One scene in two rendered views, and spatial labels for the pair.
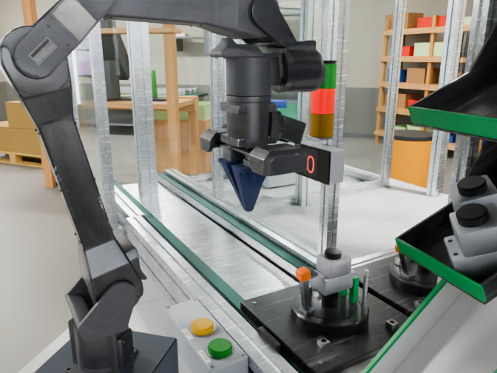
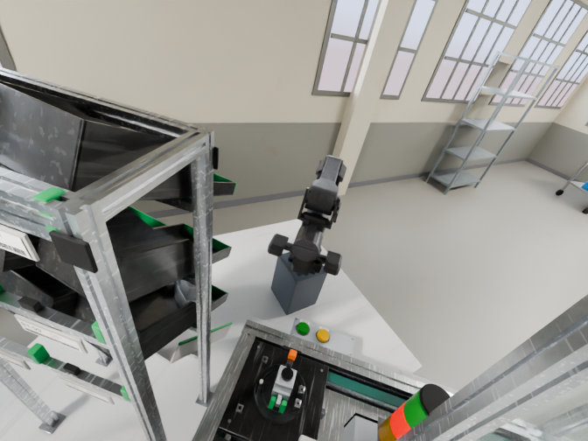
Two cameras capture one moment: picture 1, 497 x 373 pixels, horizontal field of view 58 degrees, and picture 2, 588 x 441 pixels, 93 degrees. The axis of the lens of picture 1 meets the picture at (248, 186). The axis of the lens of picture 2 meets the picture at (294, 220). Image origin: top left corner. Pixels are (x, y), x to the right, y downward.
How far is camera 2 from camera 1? 1.04 m
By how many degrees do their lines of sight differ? 107
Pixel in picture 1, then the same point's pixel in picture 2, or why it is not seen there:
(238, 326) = (312, 352)
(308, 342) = (272, 358)
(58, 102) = not seen: hidden behind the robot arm
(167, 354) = (291, 276)
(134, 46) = not seen: outside the picture
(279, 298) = (314, 387)
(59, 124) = not seen: hidden behind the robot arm
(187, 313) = (340, 341)
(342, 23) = (461, 400)
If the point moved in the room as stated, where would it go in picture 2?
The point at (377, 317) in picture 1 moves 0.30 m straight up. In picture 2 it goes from (251, 413) to (267, 356)
